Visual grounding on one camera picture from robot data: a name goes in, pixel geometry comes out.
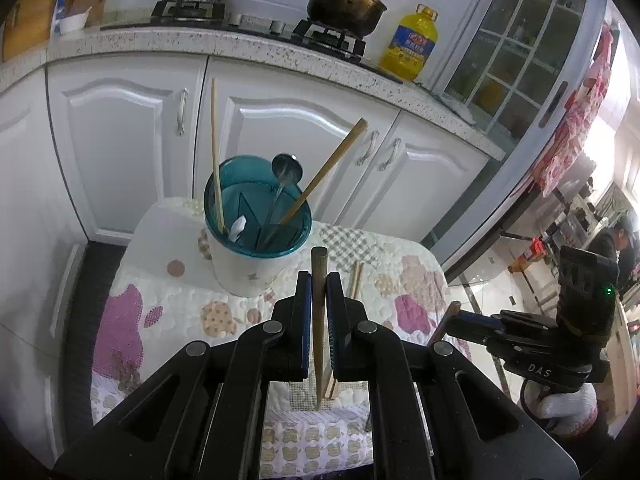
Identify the yellow cooking oil bottle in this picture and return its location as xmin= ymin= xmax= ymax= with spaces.
xmin=379 ymin=4 xmax=440 ymax=82

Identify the metal spoon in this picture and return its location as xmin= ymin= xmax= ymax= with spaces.
xmin=257 ymin=153 xmax=303 ymax=251

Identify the orange wooden cutting board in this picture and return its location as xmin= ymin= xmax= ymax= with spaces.
xmin=2 ymin=0 xmax=86 ymax=61

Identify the dark cooking pot with lid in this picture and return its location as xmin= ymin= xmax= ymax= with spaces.
xmin=306 ymin=0 xmax=388 ymax=38

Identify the white dishcloth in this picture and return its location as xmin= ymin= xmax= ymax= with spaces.
xmin=435 ymin=91 xmax=483 ymax=123

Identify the quilted patchwork table cloth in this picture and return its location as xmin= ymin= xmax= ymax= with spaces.
xmin=90 ymin=197 xmax=473 ymax=480

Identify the curved white cabinet door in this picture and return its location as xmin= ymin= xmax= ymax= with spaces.
xmin=0 ymin=67 xmax=88 ymax=461

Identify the black gas stove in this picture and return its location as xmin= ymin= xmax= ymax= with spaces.
xmin=100 ymin=0 xmax=403 ymax=83

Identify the speckled stone countertop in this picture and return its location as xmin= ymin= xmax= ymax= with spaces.
xmin=0 ymin=20 xmax=508 ymax=161

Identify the dark door handle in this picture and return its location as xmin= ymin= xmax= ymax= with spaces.
xmin=539 ymin=81 xmax=568 ymax=128

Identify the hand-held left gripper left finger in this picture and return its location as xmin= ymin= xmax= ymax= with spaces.
xmin=52 ymin=270 xmax=313 ymax=480

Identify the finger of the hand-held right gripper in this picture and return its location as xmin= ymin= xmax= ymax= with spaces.
xmin=445 ymin=308 xmax=507 ymax=347

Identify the glass paned door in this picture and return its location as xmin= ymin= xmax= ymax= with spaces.
xmin=430 ymin=0 xmax=608 ymax=271

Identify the blue white package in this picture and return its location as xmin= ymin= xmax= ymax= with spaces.
xmin=50 ymin=0 xmax=68 ymax=41

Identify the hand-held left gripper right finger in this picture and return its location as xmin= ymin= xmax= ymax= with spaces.
xmin=326 ymin=272 xmax=581 ymax=480

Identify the white bowl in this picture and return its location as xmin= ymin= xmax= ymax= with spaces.
xmin=57 ymin=7 xmax=93 ymax=33

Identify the person's right hand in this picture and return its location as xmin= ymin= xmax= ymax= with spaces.
xmin=530 ymin=385 xmax=599 ymax=437

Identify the dark brown wooden chopstick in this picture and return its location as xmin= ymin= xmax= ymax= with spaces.
xmin=310 ymin=246 xmax=330 ymax=408

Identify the pink floral hanging cloth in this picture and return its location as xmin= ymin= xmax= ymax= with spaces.
xmin=532 ymin=22 xmax=616 ymax=196

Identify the floral utensil holder teal insert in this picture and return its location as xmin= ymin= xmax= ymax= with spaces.
xmin=203 ymin=155 xmax=313 ymax=298

